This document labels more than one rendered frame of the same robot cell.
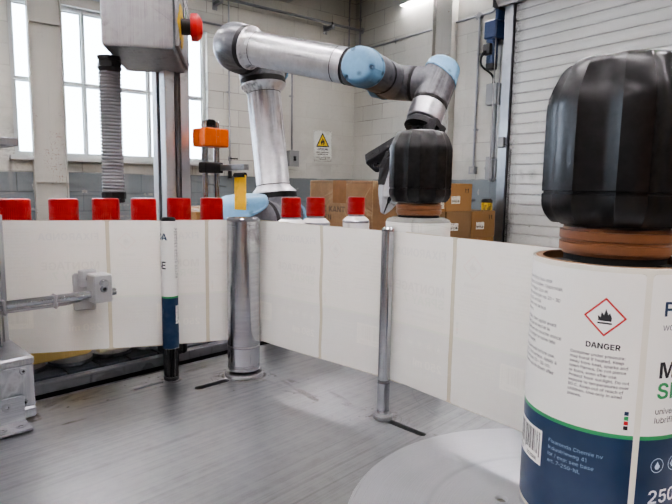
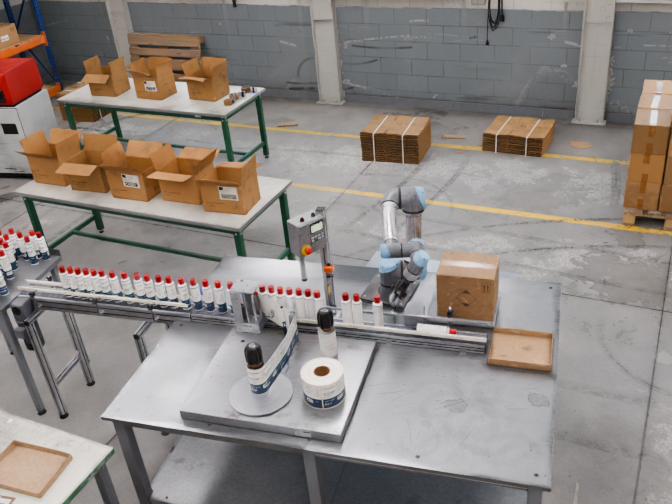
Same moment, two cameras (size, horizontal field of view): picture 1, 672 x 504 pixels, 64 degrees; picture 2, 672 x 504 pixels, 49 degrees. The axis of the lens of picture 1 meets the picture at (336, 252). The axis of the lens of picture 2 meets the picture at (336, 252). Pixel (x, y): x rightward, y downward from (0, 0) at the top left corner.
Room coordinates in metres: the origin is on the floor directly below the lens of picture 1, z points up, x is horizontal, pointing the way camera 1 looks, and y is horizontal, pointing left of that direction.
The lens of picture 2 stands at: (-0.44, -2.76, 3.24)
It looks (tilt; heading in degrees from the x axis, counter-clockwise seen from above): 31 degrees down; 65
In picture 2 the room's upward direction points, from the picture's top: 6 degrees counter-clockwise
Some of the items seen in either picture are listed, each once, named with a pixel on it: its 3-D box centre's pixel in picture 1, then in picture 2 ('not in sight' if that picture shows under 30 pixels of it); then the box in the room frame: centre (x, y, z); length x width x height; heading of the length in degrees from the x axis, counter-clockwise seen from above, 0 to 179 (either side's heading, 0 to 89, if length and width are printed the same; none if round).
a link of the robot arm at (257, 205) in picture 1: (244, 221); (390, 270); (1.29, 0.22, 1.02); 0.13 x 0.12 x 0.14; 150
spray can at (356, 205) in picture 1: (355, 249); (378, 312); (1.05, -0.04, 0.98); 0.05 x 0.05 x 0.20
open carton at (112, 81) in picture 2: not in sight; (107, 75); (0.88, 5.44, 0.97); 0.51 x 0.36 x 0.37; 40
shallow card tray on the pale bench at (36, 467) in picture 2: not in sight; (26, 468); (-0.77, 0.06, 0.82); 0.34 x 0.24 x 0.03; 132
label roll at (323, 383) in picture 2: not in sight; (323, 382); (0.57, -0.33, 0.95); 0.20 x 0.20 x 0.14
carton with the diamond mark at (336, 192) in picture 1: (375, 228); (468, 285); (1.57, -0.11, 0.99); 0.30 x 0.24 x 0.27; 135
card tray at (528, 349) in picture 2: not in sight; (521, 348); (1.57, -0.55, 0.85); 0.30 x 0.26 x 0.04; 135
